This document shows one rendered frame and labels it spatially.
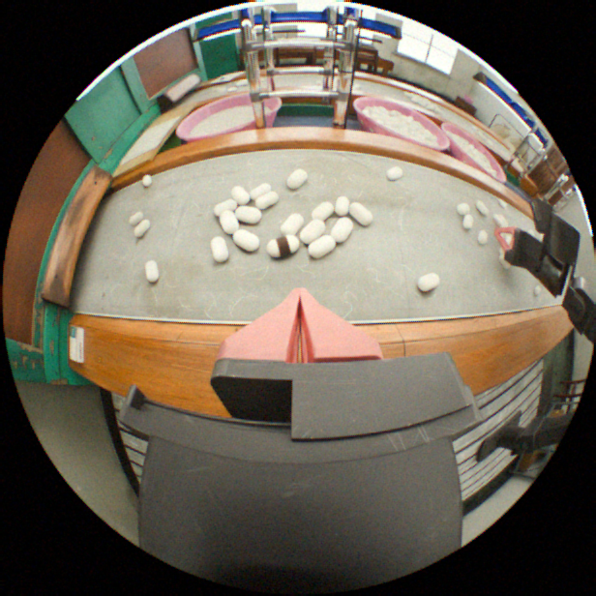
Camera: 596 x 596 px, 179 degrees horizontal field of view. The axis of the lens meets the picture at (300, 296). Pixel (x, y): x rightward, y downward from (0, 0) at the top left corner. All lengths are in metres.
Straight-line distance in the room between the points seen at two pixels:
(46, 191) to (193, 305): 0.45
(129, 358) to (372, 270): 0.34
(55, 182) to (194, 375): 0.50
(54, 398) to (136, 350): 1.18
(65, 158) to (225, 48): 2.50
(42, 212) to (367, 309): 0.61
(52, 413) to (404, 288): 1.55
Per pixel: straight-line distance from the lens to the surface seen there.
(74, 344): 0.43
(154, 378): 0.28
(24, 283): 0.50
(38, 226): 0.52
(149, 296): 0.33
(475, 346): 0.32
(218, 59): 2.93
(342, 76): 0.40
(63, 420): 1.48
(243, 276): 0.26
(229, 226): 0.28
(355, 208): 0.29
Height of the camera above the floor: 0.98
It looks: 76 degrees down
